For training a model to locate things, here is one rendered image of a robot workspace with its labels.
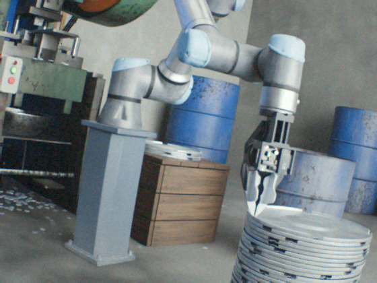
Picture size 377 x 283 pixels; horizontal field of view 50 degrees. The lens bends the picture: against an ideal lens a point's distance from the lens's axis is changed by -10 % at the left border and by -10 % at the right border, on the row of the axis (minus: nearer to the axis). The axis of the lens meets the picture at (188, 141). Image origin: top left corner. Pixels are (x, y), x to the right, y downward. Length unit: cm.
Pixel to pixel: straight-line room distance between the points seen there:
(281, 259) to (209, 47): 43
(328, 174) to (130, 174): 72
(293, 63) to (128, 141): 71
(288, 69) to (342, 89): 377
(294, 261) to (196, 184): 102
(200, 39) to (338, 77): 383
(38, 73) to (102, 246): 78
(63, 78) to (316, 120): 324
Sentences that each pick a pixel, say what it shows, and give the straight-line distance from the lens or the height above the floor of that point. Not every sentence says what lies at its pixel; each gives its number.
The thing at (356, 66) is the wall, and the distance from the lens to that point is 462.
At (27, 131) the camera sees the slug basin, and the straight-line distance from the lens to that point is 199.
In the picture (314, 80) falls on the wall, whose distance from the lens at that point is 477.
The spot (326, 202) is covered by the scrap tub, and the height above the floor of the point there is 31.
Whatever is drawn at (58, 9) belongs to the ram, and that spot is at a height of 90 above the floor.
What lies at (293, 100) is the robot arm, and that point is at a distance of 86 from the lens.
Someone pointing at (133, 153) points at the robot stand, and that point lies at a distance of 144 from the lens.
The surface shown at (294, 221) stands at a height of 35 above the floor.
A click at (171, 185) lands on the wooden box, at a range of 174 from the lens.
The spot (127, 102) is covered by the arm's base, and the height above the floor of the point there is 53.
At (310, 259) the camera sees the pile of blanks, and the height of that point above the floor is 31.
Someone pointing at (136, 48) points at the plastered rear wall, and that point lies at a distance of 403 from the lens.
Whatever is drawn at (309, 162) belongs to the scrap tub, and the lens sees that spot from 164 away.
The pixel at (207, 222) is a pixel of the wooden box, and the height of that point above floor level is 10.
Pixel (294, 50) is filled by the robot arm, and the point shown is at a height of 69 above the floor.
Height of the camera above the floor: 52
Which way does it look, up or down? 3 degrees down
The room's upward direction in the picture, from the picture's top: 11 degrees clockwise
